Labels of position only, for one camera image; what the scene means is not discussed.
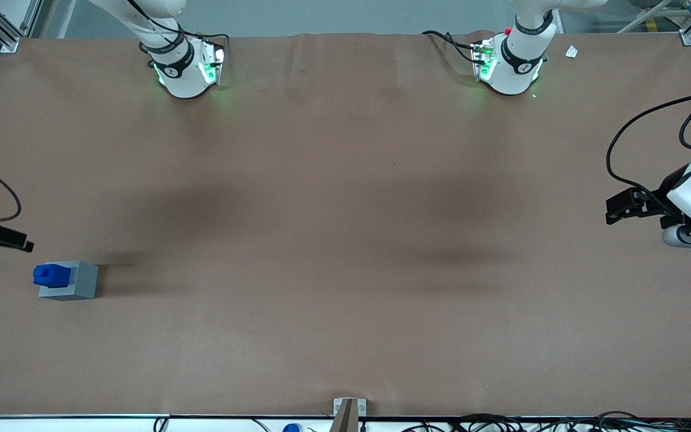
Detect small blue plastic part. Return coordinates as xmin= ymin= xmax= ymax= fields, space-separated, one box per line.
xmin=32 ymin=263 xmax=74 ymax=288

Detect gray square base block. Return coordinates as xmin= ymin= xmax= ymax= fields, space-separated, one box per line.
xmin=38 ymin=260 xmax=100 ymax=301

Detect brown table cover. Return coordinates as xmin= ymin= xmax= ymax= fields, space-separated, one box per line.
xmin=0 ymin=30 xmax=691 ymax=418

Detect long black left gripper cable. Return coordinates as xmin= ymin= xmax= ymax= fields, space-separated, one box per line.
xmin=606 ymin=92 xmax=691 ymax=202

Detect black left arm base cable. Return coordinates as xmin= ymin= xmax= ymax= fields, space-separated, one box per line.
xmin=421 ymin=30 xmax=479 ymax=64

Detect black arm base cable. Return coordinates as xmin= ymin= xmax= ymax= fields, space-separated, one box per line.
xmin=124 ymin=0 xmax=230 ymax=68
xmin=421 ymin=30 xmax=479 ymax=64

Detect black tangled cables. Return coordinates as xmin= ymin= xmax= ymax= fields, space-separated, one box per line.
xmin=402 ymin=411 xmax=691 ymax=432

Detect black right arm base cable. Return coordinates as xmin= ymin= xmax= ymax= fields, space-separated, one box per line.
xmin=124 ymin=0 xmax=230 ymax=68

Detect metal bracket with brown post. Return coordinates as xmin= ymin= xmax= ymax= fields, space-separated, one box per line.
xmin=328 ymin=397 xmax=368 ymax=432

